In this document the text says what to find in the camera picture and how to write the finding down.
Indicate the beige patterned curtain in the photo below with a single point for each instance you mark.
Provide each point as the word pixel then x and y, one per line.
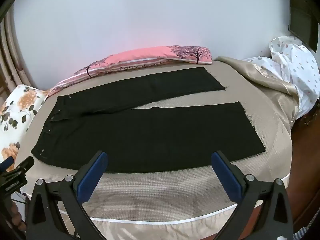
pixel 10 62

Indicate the beige bed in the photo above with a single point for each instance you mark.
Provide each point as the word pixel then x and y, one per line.
pixel 155 187

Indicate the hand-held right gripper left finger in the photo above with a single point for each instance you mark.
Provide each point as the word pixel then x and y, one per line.
pixel 91 177

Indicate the dark wooden furniture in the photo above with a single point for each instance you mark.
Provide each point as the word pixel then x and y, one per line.
pixel 300 17

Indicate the white floral pillow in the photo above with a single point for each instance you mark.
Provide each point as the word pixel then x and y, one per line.
pixel 17 110

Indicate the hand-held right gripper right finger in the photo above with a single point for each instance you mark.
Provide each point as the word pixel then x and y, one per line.
pixel 226 177

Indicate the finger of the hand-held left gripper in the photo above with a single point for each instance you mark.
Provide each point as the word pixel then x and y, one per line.
pixel 6 164
pixel 25 166

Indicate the beige satin blanket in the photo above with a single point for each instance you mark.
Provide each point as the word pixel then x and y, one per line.
pixel 270 80

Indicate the black pants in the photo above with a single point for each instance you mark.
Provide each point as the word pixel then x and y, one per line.
pixel 150 140

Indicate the pink tree print pillow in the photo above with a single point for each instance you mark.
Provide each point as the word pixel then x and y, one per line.
pixel 150 53

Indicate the white dotted quilt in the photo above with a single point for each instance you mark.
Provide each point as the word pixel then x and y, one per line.
pixel 295 67

